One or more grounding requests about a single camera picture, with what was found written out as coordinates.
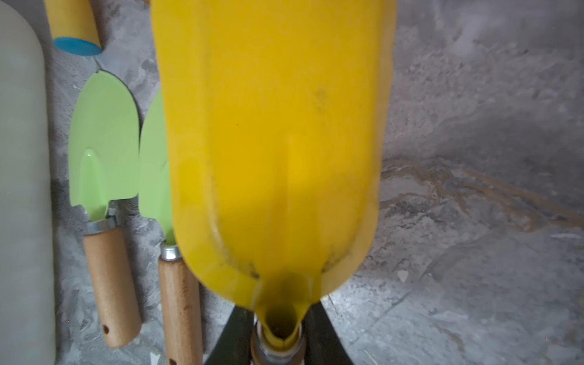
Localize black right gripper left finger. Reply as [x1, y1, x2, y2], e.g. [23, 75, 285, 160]
[205, 306, 254, 365]

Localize light green shovel wide blade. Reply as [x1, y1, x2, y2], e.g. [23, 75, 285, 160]
[68, 71, 141, 348]

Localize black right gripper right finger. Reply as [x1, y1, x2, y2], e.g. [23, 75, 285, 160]
[302, 302, 354, 365]

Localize green shovel yellow handle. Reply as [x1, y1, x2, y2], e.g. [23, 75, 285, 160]
[44, 0, 102, 56]

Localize narrow green trowel wooden handle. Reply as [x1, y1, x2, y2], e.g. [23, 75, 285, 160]
[137, 88, 205, 365]

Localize white plastic storage box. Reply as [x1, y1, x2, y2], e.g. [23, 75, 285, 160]
[1, 2, 56, 364]

